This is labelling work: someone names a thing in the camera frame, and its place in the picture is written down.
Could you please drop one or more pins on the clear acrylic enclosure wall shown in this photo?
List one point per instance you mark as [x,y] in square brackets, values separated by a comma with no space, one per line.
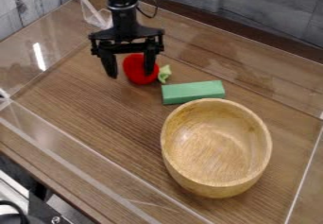
[83,130]

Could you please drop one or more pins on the clear acrylic corner bracket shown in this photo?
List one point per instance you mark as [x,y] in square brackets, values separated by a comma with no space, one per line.
[95,17]

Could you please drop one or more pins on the red felt strawberry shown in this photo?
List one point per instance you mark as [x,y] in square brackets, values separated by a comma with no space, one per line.
[135,73]

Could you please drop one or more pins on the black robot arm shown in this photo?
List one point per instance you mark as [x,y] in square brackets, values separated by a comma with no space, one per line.
[123,5]

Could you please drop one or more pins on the black metal mount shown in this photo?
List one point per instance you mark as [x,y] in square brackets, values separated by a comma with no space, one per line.
[42,213]

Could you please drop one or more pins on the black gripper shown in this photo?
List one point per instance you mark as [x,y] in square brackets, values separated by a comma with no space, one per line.
[126,37]

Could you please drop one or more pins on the green rectangular block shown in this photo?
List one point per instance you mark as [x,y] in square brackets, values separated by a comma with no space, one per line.
[183,92]

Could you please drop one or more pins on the wooden bowl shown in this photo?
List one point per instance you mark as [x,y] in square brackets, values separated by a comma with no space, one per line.
[216,147]

